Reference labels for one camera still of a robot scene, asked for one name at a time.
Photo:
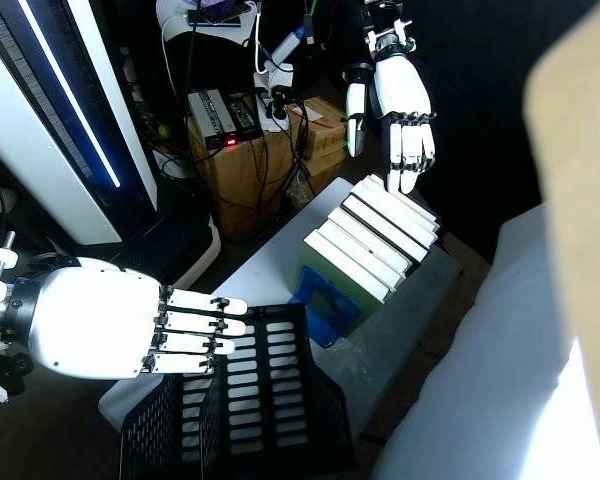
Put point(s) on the blue metal bookend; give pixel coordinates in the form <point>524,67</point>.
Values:
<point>302,285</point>

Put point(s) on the black Let It Be book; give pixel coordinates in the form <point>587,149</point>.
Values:
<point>376,233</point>

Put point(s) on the cardboard box with white label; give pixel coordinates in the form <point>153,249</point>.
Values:
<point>325,135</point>

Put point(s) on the smartphone with purple screen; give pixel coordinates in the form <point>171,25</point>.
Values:
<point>225,7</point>

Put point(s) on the beige blurred panel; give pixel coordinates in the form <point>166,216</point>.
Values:
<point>580,150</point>

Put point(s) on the white power strip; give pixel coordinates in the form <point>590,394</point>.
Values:
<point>265,107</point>

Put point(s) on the black Century book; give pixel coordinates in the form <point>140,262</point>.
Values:
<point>402,200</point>

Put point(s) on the dark smartphone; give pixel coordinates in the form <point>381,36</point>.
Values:
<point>215,21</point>

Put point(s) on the black book grey label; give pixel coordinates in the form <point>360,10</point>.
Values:
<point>359,255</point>

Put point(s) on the silver power supply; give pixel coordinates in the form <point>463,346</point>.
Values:
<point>207,115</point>

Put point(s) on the black power plug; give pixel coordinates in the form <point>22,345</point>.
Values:
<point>280,97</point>

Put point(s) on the large cardboard box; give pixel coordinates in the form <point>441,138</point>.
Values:
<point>235,190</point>

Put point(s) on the white round stool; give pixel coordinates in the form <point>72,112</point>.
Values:
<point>170,22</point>

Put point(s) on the black mesh file rack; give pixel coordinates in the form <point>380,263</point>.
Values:
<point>211,425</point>

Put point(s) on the white spine book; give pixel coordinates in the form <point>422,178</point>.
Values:
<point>385,221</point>

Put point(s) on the small green ball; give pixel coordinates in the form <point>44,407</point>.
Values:
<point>164,131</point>

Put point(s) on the clear plastic wrap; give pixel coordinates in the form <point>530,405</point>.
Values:
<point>352,360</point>

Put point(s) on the cream spine book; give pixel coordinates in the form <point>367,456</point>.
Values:
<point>394,210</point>

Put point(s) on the white column with light strip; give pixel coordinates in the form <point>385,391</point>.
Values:
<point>30,150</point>

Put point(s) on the green cover book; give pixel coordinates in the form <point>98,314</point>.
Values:
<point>350,265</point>

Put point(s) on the black battery charger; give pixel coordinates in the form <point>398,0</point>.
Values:
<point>242,117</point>

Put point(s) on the white sheet covered couch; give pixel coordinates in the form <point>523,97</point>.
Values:
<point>480,375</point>

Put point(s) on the small plain cardboard box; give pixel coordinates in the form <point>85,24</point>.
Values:
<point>325,172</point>

